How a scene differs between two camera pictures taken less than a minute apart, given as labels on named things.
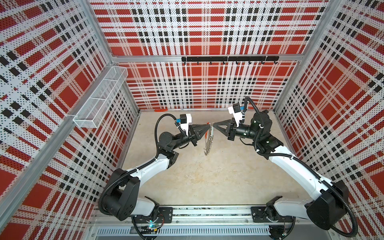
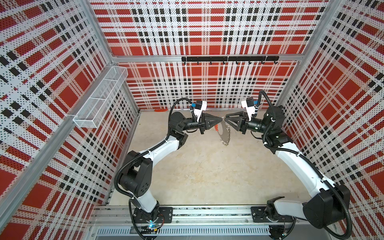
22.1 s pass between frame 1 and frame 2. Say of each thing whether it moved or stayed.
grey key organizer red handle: moved
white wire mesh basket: stayed
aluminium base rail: stayed
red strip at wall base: stayed
